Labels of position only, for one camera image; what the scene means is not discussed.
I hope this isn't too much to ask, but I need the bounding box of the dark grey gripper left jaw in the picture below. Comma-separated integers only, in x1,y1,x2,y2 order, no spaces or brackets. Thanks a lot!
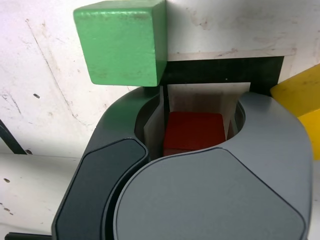
51,85,166,240

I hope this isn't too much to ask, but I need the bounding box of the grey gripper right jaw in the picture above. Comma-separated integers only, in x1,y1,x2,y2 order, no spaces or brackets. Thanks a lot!
109,91,315,240

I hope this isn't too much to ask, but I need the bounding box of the red cube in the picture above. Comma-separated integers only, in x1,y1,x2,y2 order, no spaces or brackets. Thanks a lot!
162,111,225,157

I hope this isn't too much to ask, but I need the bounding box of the green cube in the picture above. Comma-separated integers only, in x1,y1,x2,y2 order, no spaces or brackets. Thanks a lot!
72,0,168,88

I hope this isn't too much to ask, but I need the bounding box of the yellow cube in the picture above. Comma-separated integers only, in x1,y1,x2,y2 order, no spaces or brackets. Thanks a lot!
269,63,320,161

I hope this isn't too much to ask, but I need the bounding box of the black tape square outline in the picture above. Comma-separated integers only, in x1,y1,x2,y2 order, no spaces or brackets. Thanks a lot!
159,55,286,101

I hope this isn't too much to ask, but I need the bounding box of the black tape strip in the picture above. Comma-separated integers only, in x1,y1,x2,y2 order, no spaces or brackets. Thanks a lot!
0,119,26,155

